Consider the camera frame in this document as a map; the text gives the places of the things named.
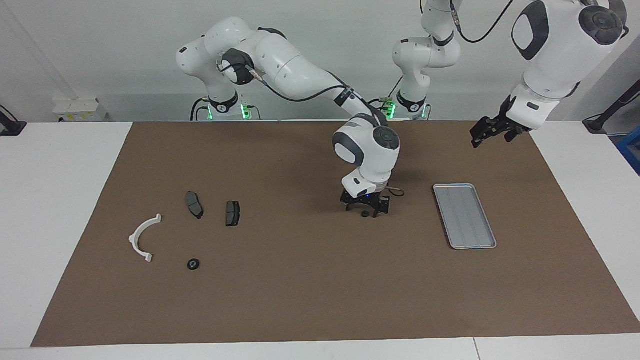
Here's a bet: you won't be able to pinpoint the silver metal tray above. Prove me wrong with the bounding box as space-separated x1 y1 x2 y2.
433 183 498 250

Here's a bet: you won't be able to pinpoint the brown table mat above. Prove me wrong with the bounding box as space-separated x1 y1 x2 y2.
31 120 640 347

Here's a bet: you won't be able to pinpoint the rectangular dark brake pad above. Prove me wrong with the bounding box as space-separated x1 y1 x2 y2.
225 200 242 228

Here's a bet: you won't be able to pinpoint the blue crate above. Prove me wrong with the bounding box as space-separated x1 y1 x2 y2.
616 126 640 176

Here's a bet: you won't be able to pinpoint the curved dark brake pad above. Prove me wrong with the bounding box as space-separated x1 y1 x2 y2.
185 191 205 220

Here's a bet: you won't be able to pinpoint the white power strip box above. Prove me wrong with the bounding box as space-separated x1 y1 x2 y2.
51 97 108 122

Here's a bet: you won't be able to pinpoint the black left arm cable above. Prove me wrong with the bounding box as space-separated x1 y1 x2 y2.
447 0 516 45

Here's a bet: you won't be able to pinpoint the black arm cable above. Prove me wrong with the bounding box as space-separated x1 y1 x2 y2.
447 0 516 45
215 60 406 197

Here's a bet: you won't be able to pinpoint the black camera stand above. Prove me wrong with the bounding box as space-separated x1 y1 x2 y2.
582 80 640 133

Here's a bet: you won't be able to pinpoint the black left base cables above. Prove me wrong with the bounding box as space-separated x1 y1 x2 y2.
377 74 405 119

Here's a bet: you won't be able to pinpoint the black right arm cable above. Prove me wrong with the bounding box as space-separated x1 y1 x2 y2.
215 60 406 197

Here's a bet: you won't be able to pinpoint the white curved plastic bracket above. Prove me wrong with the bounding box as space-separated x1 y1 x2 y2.
128 213 163 263

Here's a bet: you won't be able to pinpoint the black clamp mount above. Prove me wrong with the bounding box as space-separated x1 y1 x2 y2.
0 105 27 137

